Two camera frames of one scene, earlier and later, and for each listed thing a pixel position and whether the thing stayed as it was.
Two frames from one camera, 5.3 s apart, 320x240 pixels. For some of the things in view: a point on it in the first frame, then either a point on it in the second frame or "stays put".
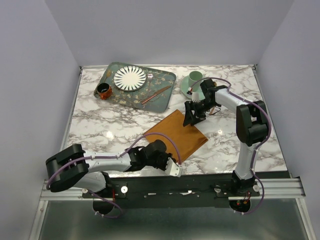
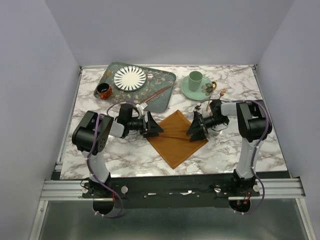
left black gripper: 166,156 → 152,126
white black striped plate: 129,78 stays put
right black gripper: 189,117 → 195,127
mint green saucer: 185,85 stays put
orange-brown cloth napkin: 180,141 stays put
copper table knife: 152,96 stays put
